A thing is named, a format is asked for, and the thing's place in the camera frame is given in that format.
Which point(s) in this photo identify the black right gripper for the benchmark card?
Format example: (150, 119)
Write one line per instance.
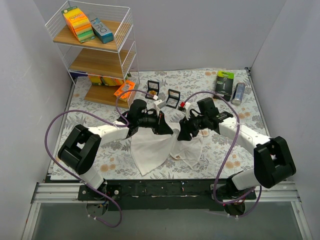
(186, 126)

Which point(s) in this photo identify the white garment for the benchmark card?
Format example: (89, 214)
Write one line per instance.
(149, 150)

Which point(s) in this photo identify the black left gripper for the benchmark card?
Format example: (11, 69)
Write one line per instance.
(160, 122)

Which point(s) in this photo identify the orange sponge pack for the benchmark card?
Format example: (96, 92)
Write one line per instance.
(79, 24)

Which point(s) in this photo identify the yellow sponge pack lower shelf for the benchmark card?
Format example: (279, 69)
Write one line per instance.
(105, 81)

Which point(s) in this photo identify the orange small package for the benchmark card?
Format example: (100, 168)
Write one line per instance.
(127, 85)

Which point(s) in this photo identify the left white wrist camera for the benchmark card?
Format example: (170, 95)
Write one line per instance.
(159, 104)

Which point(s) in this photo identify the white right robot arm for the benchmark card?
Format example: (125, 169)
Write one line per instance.
(272, 159)

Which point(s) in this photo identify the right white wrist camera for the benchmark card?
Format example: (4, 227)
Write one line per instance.
(185, 107)

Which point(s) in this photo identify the aluminium frame rail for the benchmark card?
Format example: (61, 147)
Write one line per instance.
(75, 192)

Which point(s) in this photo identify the white wire wooden shelf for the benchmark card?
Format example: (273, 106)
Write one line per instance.
(116, 59)

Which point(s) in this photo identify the left black display box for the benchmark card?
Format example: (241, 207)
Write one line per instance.
(152, 86)

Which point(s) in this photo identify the green black razor package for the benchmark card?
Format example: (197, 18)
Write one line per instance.
(224, 84)

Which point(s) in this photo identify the teal grey carton box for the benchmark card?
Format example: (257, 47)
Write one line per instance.
(101, 31)

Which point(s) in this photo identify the black display box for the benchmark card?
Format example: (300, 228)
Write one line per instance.
(152, 86)
(173, 98)

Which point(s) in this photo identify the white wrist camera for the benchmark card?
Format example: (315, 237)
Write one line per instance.
(159, 104)
(185, 107)

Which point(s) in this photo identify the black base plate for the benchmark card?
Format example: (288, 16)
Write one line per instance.
(163, 194)

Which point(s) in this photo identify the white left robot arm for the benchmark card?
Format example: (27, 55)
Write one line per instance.
(81, 146)

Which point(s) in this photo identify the right black display box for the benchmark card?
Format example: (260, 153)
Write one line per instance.
(173, 98)

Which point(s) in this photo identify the floral table mat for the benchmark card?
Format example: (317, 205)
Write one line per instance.
(114, 160)

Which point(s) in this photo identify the blue silver can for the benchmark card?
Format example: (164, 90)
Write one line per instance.
(238, 94)

